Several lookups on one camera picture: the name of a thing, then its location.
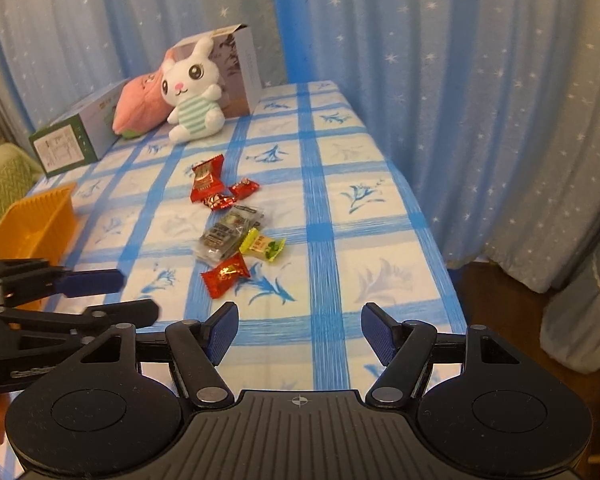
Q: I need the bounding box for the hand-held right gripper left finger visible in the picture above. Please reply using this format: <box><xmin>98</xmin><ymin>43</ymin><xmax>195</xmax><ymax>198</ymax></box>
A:
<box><xmin>67</xmin><ymin>301</ymin><xmax>240</xmax><ymax>407</ymax></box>

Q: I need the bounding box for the blue star curtain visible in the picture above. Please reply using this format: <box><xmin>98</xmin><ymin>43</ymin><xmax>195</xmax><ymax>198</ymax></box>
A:
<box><xmin>0</xmin><ymin>0</ymin><xmax>600</xmax><ymax>291</ymax></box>

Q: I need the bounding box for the yellow green snack packet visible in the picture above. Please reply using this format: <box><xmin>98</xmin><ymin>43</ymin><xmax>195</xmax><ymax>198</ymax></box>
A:
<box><xmin>239</xmin><ymin>227</ymin><xmax>287</xmax><ymax>262</ymax></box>

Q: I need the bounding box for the pink peach plush toy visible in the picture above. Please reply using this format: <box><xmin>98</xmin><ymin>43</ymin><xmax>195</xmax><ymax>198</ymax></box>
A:
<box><xmin>111</xmin><ymin>72</ymin><xmax>173</xmax><ymax>139</ymax></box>

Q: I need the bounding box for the red gold-label snack packet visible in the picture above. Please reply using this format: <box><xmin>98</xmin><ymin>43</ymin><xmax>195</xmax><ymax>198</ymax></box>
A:
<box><xmin>190</xmin><ymin>154</ymin><xmax>226</xmax><ymax>204</ymax></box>

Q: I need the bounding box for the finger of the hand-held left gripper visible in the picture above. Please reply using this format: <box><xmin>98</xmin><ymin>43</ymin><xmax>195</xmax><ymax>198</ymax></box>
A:
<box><xmin>0</xmin><ymin>299</ymin><xmax>160</xmax><ymax>334</ymax></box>
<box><xmin>0</xmin><ymin>258</ymin><xmax>126</xmax><ymax>307</ymax></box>

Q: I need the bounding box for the orange plastic tray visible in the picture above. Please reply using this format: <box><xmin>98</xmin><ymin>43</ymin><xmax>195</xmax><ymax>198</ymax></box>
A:
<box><xmin>0</xmin><ymin>182</ymin><xmax>79</xmax><ymax>308</ymax></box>

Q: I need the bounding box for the clear grey snack packet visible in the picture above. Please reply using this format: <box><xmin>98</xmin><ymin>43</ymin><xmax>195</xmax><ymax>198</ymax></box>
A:
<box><xmin>195</xmin><ymin>222</ymin><xmax>246</xmax><ymax>267</ymax></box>

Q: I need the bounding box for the grey cardboard box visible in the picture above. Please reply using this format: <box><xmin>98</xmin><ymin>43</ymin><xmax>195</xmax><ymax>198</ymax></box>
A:
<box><xmin>172</xmin><ymin>24</ymin><xmax>263</xmax><ymax>117</ymax></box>

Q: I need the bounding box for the small red candy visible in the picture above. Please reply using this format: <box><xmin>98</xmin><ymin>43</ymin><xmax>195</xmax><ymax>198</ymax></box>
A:
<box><xmin>228</xmin><ymin>178</ymin><xmax>261</xmax><ymax>200</ymax></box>
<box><xmin>201</xmin><ymin>194</ymin><xmax>236</xmax><ymax>211</ymax></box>

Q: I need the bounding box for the white rabbit plush toy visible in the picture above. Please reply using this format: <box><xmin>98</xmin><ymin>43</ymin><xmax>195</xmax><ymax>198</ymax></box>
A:
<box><xmin>160</xmin><ymin>37</ymin><xmax>226</xmax><ymax>143</ymax></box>

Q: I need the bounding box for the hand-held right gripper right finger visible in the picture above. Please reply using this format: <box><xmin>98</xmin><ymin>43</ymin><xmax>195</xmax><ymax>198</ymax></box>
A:
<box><xmin>361</xmin><ymin>302</ymin><xmax>531</xmax><ymax>407</ymax></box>

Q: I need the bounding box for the grey lace-trimmed cloth cover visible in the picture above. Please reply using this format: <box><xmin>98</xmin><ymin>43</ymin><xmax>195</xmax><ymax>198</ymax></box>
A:
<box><xmin>540</xmin><ymin>245</ymin><xmax>600</xmax><ymax>376</ymax></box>

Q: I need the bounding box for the green zigzag cushion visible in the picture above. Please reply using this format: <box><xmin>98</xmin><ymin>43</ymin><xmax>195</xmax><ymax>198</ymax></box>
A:
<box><xmin>0</xmin><ymin>142</ymin><xmax>46</xmax><ymax>251</ymax></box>

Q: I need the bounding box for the plain red snack packet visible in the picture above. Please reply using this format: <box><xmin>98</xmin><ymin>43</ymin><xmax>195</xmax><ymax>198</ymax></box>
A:
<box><xmin>201</xmin><ymin>252</ymin><xmax>252</xmax><ymax>300</ymax></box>

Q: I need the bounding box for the green cardboard box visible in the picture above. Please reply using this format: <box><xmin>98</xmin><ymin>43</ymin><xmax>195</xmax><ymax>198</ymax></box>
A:
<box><xmin>28</xmin><ymin>80</ymin><xmax>131</xmax><ymax>177</ymax></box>

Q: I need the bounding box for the blue checked tablecloth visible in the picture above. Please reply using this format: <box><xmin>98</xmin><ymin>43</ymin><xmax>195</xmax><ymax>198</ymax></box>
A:
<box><xmin>0</xmin><ymin>80</ymin><xmax>468</xmax><ymax>396</ymax></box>

